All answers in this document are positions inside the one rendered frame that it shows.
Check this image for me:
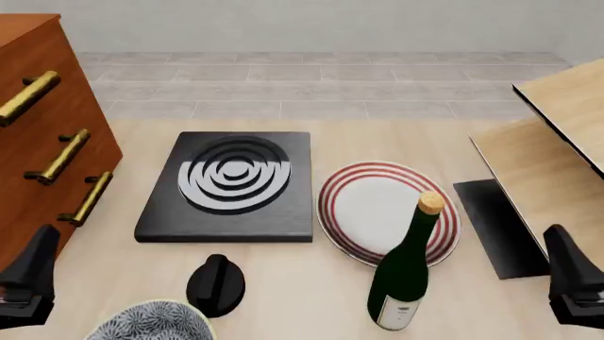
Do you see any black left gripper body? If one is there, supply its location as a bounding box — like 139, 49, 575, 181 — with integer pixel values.
0, 282, 56, 328

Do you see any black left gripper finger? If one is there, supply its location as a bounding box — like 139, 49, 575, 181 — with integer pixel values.
0, 223, 61, 302

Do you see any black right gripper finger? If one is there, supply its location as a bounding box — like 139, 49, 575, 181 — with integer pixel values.
543, 223, 604, 298

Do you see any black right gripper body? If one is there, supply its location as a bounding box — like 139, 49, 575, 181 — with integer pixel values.
547, 281, 604, 336

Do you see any patterned grey bowl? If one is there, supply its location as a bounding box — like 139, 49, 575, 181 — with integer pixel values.
83, 298, 218, 340

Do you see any wooden cabinet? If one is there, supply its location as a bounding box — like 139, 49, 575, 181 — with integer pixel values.
0, 12, 124, 272

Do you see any pale wood rack, black base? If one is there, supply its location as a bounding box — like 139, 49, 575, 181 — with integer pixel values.
452, 58, 604, 281

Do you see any dark green corked bottle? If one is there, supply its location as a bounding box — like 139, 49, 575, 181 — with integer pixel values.
366, 191, 446, 332

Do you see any round black stove knob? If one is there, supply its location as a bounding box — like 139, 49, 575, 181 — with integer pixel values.
185, 253, 247, 319

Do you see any flat black stove plate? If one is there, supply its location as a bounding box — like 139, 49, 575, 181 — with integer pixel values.
134, 130, 314, 245

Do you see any white plate with red rings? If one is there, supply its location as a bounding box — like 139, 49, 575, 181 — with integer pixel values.
316, 161, 461, 269

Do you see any long brass drawer handle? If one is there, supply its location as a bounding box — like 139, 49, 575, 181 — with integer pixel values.
0, 70, 62, 128

